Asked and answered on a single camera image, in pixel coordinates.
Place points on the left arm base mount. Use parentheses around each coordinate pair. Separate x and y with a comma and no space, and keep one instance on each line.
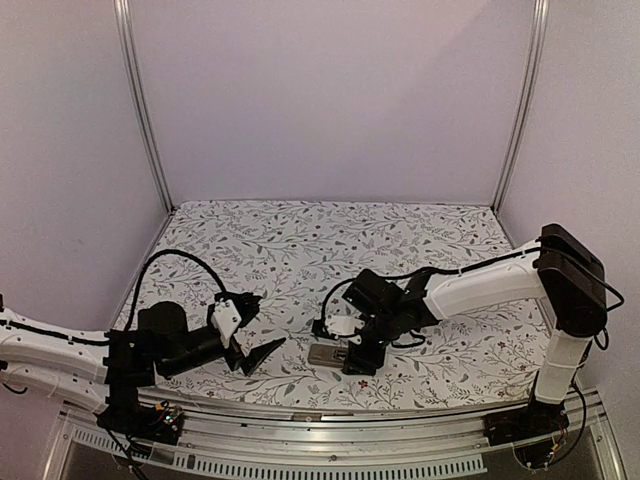
(161,423)

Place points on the right aluminium frame post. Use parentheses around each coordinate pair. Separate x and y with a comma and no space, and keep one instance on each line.
(533,60)

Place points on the aluminium front rail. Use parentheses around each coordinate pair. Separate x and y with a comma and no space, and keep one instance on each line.
(229,440)

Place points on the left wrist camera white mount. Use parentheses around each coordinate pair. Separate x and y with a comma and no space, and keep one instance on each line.
(230,312)

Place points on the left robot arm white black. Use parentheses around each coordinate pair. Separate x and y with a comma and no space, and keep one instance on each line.
(100,369)

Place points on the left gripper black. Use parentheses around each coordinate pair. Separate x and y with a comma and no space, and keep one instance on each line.
(255,357)

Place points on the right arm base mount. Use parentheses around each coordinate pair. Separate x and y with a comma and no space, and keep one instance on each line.
(534,419)

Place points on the left aluminium frame post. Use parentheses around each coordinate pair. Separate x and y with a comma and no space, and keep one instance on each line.
(125,27)

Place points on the white remote control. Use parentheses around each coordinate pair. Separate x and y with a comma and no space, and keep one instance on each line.
(327,356)

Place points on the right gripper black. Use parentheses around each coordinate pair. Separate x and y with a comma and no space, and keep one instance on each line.
(363,362)

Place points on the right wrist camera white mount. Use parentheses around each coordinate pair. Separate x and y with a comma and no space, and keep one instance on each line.
(336,327)

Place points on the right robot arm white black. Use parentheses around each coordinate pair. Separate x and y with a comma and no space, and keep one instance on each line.
(555,267)

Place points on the aluminium frame post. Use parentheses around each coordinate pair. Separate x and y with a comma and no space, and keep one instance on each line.
(533,60)
(125,27)

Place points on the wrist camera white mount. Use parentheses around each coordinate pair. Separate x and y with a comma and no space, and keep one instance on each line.
(336,327)
(230,312)

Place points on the floral patterned table mat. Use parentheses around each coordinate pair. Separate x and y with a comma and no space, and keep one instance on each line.
(295,255)

